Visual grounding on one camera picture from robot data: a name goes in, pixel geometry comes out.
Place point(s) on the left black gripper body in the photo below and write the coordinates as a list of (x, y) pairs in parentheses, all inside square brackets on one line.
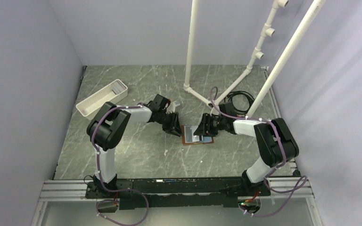
[(168, 121)]

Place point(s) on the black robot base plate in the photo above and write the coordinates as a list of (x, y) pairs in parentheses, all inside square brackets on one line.
[(135, 193)]

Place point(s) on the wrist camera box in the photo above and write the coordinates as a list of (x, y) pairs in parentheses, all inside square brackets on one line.
[(228, 108), (160, 103)]

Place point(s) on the aluminium extrusion rail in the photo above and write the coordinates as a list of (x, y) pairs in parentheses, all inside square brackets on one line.
[(75, 190)]

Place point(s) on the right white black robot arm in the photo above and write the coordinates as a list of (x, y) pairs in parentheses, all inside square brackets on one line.
[(275, 142)]

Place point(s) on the white rectangular plastic tray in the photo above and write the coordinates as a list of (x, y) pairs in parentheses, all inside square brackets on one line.
[(113, 92)]

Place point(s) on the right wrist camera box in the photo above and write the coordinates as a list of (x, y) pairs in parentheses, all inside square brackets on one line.
[(228, 108)]

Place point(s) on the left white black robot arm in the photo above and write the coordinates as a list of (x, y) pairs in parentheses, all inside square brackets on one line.
[(106, 130)]

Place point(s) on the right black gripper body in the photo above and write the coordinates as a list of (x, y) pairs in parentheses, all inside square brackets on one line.
[(214, 124)]

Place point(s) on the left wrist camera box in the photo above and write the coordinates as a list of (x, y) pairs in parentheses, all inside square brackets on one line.
[(160, 103)]

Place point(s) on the brown leather card holder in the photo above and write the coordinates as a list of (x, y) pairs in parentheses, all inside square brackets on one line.
[(188, 138)]

